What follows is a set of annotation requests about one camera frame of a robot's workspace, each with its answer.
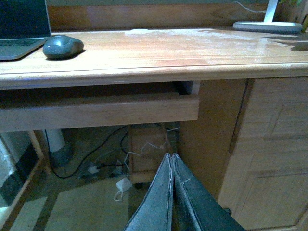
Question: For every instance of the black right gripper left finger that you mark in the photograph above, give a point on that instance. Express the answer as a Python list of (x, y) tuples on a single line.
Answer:
[(155, 211)]

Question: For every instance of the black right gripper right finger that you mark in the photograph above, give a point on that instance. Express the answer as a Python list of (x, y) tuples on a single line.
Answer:
[(196, 208)]

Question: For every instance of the grey wireless computer mouse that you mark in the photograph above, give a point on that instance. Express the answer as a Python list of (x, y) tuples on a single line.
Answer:
[(62, 47)]

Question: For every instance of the white power adapter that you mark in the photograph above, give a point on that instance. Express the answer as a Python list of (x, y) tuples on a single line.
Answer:
[(124, 184)]

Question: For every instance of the black power strip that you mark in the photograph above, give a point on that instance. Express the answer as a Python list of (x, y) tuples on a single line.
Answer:
[(93, 168)]

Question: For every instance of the wooden rolling computer stand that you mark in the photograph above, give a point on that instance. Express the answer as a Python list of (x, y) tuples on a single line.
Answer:
[(148, 144)]

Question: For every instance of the white pipe with grey base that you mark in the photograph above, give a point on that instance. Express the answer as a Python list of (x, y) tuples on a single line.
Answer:
[(60, 151)]

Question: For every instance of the wooden pull-out keyboard tray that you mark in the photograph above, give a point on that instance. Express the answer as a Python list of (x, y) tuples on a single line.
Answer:
[(101, 105)]

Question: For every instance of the wooden desk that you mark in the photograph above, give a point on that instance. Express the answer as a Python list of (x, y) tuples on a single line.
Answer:
[(238, 101)]

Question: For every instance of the white desk lamp base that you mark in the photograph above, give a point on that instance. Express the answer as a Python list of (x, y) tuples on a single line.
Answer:
[(268, 25)]

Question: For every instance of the grey laptop computer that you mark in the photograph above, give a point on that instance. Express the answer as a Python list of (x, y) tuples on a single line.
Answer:
[(24, 27)]

